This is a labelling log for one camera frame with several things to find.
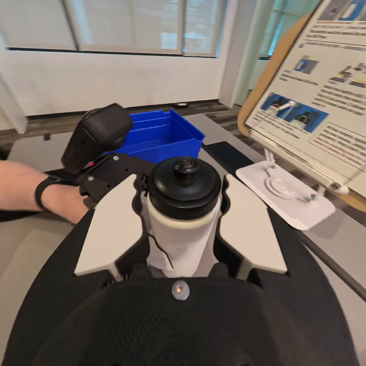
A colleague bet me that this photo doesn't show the blue plastic object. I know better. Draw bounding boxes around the blue plastic object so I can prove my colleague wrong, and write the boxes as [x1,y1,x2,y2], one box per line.
[107,109,206,166]

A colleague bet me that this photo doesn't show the white framed window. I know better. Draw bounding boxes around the white framed window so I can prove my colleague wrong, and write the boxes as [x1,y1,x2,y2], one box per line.
[0,0,226,58]

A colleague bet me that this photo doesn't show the white sign stand base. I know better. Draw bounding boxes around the white sign stand base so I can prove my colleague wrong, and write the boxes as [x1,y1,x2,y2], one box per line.
[235,129,349,231]

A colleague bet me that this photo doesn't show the white bottle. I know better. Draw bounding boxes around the white bottle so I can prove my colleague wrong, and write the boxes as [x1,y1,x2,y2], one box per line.
[147,197,221,278]

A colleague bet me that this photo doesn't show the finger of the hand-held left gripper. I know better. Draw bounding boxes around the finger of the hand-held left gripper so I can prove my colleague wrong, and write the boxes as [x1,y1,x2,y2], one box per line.
[145,217,174,270]

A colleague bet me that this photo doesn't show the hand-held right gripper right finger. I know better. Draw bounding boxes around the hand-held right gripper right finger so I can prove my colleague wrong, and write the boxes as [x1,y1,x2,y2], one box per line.
[214,174,288,280]

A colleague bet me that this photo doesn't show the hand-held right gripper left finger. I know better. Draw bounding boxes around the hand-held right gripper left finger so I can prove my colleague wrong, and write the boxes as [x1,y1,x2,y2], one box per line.
[74,174,150,278]

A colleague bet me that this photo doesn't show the person's left forearm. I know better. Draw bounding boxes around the person's left forearm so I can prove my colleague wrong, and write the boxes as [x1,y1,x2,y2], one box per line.
[0,160,46,212]

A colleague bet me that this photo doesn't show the black bottle lid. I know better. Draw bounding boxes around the black bottle lid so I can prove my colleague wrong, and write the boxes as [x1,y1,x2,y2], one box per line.
[148,157,222,221]

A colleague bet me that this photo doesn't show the person's left hand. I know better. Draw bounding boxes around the person's left hand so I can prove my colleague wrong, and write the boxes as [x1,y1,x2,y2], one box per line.
[42,183,90,224]

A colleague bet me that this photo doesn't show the black wristband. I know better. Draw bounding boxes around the black wristband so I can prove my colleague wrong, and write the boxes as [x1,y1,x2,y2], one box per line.
[35,176,78,210]

